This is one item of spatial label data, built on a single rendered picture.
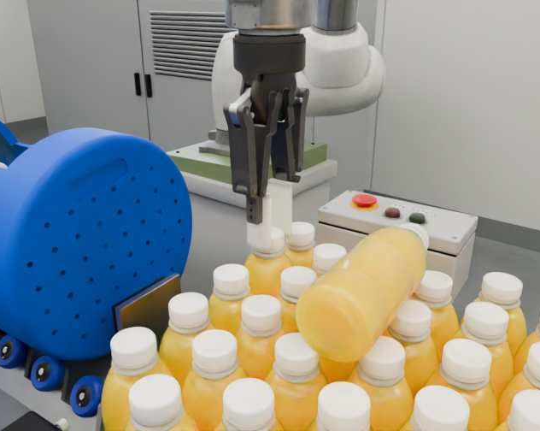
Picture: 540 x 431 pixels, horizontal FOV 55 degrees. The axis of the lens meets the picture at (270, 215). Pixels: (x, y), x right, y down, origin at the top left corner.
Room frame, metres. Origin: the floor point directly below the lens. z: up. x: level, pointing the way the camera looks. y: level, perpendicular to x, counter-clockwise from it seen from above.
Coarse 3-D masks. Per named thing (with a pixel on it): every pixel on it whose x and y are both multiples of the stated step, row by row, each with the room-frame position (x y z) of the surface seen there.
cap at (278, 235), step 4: (272, 228) 0.57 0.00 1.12; (276, 228) 0.57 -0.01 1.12; (272, 232) 0.56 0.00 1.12; (276, 232) 0.56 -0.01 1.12; (280, 232) 0.56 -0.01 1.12; (272, 236) 0.55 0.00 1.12; (276, 236) 0.55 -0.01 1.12; (280, 236) 0.55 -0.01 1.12; (284, 236) 0.56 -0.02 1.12; (272, 240) 0.54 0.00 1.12; (276, 240) 0.55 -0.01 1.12; (280, 240) 0.55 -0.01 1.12; (284, 240) 0.56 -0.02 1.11; (272, 244) 0.54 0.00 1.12; (276, 244) 0.55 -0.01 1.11; (280, 244) 0.55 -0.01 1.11; (272, 248) 0.54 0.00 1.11; (276, 248) 0.55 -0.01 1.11; (280, 248) 0.55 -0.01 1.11; (264, 252) 0.54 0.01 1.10; (268, 252) 0.54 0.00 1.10; (272, 252) 0.54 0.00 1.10
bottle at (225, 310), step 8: (248, 288) 0.50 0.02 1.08; (216, 296) 0.49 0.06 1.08; (224, 296) 0.48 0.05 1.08; (232, 296) 0.48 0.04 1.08; (240, 296) 0.49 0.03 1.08; (248, 296) 0.50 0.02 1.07; (208, 304) 0.49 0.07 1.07; (216, 304) 0.49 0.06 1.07; (224, 304) 0.48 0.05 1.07; (232, 304) 0.48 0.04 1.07; (240, 304) 0.48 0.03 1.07; (208, 312) 0.49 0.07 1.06; (216, 312) 0.48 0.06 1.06; (224, 312) 0.48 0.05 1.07; (232, 312) 0.48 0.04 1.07; (240, 312) 0.48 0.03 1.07; (216, 320) 0.48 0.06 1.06; (224, 320) 0.47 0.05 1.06; (232, 320) 0.47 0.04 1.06; (240, 320) 0.47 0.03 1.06; (216, 328) 0.47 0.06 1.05; (224, 328) 0.47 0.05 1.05; (232, 328) 0.47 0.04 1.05
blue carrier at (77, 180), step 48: (0, 144) 0.93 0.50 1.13; (48, 144) 0.57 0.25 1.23; (96, 144) 0.57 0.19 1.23; (144, 144) 0.62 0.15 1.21; (0, 192) 0.51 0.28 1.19; (48, 192) 0.51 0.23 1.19; (96, 192) 0.56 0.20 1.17; (144, 192) 0.62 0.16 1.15; (0, 240) 0.48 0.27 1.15; (48, 240) 0.50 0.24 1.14; (96, 240) 0.55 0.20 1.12; (144, 240) 0.61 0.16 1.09; (0, 288) 0.46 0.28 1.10; (48, 288) 0.49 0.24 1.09; (96, 288) 0.54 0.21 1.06; (48, 336) 0.48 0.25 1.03; (96, 336) 0.53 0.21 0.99
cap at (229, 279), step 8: (232, 264) 0.52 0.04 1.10; (216, 272) 0.50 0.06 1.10; (224, 272) 0.50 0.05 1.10; (232, 272) 0.50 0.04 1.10; (240, 272) 0.50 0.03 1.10; (248, 272) 0.50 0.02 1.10; (216, 280) 0.49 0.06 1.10; (224, 280) 0.48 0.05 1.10; (232, 280) 0.48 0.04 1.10; (240, 280) 0.49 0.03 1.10; (248, 280) 0.50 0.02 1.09; (216, 288) 0.49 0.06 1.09; (224, 288) 0.48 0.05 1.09; (232, 288) 0.48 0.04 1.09; (240, 288) 0.49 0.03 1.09
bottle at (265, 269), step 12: (252, 252) 0.55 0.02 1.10; (276, 252) 0.55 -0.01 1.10; (252, 264) 0.55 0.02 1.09; (264, 264) 0.54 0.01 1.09; (276, 264) 0.54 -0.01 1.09; (288, 264) 0.55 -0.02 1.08; (252, 276) 0.54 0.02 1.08; (264, 276) 0.53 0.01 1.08; (276, 276) 0.53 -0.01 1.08; (252, 288) 0.53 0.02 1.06; (264, 288) 0.53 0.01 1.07; (276, 288) 0.53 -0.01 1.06
